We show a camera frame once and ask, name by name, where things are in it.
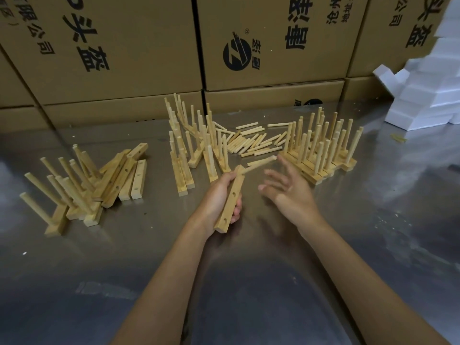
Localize person's right hand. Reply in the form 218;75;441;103
258;154;324;230

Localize person's left hand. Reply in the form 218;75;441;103
190;171;243;241

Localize pile of wooden dowels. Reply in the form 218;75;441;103
215;120;292;158

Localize pile of drilled wooden bars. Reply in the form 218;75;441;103
92;142;149;209

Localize person's right forearm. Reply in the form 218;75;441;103
300;218;452;345

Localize person's left forearm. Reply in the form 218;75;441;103
111;222;213;345

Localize stack of white foam blocks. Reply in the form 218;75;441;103
372;0;460;132

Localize clear tape patch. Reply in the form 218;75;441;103
75;282;139;300

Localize shiny metal table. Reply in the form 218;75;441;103
0;102;460;345

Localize stack of brown cardboard boxes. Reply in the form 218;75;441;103
0;0;460;132

